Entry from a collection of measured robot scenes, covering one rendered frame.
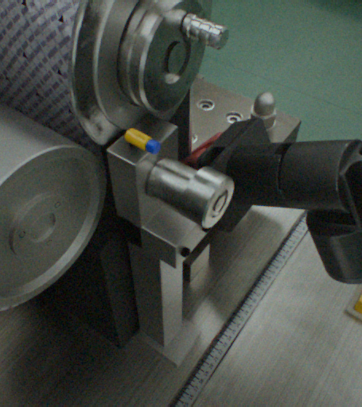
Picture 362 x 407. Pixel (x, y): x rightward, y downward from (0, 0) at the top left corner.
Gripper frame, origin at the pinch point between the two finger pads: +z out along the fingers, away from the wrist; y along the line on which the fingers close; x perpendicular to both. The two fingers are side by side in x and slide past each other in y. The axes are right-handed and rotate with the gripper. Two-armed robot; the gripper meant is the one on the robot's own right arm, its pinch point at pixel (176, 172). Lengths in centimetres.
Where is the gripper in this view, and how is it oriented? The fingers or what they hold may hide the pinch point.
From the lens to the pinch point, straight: 50.0
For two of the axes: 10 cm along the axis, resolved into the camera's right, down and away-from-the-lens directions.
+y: 5.8, -6.2, 5.2
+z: -7.1, -0.7, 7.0
